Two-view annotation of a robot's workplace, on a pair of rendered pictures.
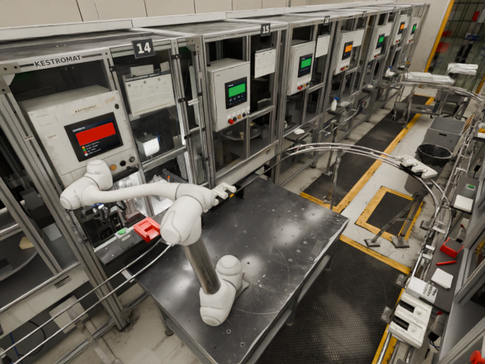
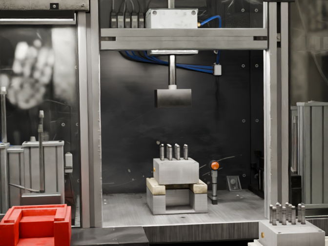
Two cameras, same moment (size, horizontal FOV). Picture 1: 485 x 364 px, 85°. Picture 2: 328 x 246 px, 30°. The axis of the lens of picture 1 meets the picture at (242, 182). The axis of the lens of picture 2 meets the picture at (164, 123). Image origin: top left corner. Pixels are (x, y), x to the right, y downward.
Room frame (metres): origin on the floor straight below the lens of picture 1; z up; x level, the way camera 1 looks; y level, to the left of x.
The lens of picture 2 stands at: (0.56, -0.31, 1.20)
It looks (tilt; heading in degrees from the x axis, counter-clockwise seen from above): 3 degrees down; 41
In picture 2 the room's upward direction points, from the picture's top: 1 degrees counter-clockwise
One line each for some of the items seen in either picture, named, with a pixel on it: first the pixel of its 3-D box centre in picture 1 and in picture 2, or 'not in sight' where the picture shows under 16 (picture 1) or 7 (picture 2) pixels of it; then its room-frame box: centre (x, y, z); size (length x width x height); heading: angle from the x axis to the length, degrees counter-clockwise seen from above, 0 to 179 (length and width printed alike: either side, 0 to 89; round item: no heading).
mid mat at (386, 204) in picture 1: (391, 211); not in sight; (2.44, -1.86, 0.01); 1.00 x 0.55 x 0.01; 139
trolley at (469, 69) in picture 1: (455, 87); not in sight; (6.05, -4.83, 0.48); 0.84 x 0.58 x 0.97; 147
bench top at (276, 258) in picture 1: (245, 240); not in sight; (1.41, -0.02, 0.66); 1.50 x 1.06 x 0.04; 139
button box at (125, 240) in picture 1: (124, 237); not in sight; (1.17, 0.77, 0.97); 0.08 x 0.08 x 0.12; 49
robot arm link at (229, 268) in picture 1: (229, 272); not in sight; (0.99, 0.09, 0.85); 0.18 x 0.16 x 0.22; 163
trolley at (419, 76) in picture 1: (421, 97); not in sight; (5.36, -3.69, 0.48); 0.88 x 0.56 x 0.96; 67
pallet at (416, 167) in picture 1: (413, 167); not in sight; (2.16, -1.68, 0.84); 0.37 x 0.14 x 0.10; 17
